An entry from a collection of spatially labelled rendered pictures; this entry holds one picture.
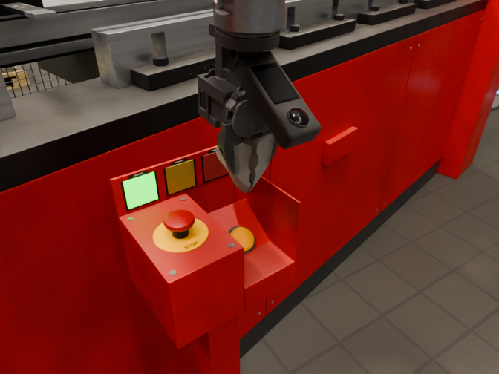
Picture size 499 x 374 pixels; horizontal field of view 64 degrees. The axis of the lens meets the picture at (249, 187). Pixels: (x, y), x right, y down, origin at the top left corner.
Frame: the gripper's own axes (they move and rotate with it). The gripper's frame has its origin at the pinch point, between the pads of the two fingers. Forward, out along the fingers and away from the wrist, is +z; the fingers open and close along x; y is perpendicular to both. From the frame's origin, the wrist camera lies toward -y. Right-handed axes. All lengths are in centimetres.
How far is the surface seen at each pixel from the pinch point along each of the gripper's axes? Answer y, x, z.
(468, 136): 41, -169, 62
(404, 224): 31, -114, 86
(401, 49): 40, -88, 6
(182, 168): 9.9, 4.9, 0.9
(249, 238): 0.2, -0.9, 10.2
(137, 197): 9.7, 12.2, 3.2
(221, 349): -2.9, 6.0, 29.8
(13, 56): 59, 17, -2
